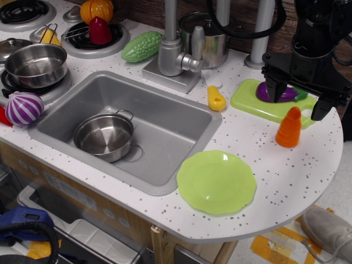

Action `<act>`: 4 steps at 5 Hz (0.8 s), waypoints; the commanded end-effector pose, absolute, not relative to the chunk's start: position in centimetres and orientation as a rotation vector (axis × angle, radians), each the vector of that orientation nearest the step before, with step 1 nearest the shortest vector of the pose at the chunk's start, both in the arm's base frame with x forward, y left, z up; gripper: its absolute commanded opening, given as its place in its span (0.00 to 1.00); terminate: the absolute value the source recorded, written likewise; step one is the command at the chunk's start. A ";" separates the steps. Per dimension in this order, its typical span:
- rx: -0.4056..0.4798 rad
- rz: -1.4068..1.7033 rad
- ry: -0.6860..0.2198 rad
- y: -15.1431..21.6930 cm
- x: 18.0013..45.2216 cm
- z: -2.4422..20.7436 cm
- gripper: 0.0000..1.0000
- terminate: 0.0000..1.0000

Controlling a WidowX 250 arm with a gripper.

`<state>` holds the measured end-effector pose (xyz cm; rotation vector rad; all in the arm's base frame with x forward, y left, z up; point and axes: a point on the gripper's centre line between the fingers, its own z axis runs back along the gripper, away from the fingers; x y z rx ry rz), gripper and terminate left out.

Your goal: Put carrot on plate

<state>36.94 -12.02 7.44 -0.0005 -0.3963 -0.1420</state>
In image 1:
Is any grey shoe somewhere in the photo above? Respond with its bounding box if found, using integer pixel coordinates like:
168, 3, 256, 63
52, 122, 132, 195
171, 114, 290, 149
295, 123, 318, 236
299, 207, 351, 263

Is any red toy vegetable at edge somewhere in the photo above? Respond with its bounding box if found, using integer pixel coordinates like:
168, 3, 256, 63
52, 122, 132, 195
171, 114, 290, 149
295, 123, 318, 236
0, 106, 13, 127

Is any green plastic cutting board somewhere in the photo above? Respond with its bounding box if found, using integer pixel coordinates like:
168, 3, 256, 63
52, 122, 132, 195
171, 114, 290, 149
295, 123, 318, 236
230, 79, 316, 129

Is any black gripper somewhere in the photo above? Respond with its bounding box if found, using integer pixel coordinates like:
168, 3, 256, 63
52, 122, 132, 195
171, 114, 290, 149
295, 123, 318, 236
262, 52, 351, 120

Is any purple striped toy onion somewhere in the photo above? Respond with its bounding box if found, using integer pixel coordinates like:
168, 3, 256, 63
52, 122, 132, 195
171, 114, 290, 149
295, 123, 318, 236
5, 91, 45, 126

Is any wire whisk utensil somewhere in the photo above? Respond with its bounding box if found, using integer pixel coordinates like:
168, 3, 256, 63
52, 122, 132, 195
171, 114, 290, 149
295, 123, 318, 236
39, 23, 90, 45

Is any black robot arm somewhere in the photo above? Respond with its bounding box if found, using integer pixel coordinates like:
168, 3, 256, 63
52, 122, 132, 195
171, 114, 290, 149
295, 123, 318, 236
262, 1, 351, 121

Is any black stove burner top left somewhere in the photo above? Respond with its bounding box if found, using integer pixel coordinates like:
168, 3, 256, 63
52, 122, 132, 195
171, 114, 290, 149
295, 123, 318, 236
1, 1, 56, 32

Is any red toy pepper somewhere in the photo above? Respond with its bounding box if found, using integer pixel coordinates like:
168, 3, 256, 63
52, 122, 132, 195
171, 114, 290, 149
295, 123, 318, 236
89, 16, 112, 45

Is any black stove burner centre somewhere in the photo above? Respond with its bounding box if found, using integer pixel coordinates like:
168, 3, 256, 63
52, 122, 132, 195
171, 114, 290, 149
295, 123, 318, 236
60, 22, 130, 59

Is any black stove burner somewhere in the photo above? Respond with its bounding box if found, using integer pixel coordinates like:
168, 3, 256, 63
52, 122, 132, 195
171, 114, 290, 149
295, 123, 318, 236
1, 1, 56, 32
60, 22, 130, 59

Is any green toy bitter gourd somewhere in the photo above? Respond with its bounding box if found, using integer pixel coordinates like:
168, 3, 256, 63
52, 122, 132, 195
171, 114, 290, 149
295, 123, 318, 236
121, 31, 163, 63

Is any grey support pole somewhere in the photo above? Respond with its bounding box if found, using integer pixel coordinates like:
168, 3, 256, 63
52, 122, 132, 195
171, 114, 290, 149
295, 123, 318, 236
244, 0, 276, 70

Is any small steel pot in sink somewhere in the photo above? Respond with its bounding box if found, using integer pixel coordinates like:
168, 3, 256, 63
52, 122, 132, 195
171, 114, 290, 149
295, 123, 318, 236
73, 109, 134, 163

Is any blue clamp tool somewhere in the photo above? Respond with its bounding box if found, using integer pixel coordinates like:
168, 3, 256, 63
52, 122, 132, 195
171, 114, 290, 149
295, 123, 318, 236
1, 206, 54, 243

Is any orange toy carrot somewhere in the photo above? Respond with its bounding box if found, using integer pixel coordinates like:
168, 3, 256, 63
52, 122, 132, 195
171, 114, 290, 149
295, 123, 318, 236
275, 107, 301, 148

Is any green plastic plate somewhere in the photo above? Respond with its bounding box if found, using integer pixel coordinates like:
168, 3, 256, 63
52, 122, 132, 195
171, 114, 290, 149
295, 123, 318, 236
177, 150, 257, 215

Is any steel pot on stove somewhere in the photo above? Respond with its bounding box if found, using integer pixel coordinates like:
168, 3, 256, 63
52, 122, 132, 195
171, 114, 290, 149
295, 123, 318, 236
4, 43, 68, 89

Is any steel pot lid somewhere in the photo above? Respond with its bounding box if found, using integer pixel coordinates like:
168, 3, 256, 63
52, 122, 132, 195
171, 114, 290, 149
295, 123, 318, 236
0, 38, 33, 64

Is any grey toy faucet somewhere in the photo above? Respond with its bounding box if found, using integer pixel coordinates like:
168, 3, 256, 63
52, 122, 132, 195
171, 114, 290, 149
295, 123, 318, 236
142, 1, 205, 94

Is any black corrugated cable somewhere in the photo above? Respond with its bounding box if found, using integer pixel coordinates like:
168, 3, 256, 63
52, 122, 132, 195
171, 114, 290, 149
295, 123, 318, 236
206, 0, 284, 40

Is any orange toy pumpkin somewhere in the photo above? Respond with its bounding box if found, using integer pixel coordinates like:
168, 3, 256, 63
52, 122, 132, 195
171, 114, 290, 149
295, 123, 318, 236
80, 0, 114, 24

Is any yellow toy corn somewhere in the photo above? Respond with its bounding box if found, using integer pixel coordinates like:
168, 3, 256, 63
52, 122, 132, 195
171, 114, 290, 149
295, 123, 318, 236
40, 29, 61, 46

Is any purple toy eggplant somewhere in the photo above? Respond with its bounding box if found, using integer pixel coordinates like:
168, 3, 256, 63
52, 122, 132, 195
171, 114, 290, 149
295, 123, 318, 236
256, 82, 308, 103

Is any grey toy sink basin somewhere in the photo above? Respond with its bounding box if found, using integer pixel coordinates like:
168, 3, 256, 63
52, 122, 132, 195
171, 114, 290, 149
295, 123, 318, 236
28, 71, 222, 195

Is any steel pot behind faucet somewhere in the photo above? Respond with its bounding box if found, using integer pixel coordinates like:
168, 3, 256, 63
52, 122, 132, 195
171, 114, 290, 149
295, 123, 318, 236
179, 12, 229, 69

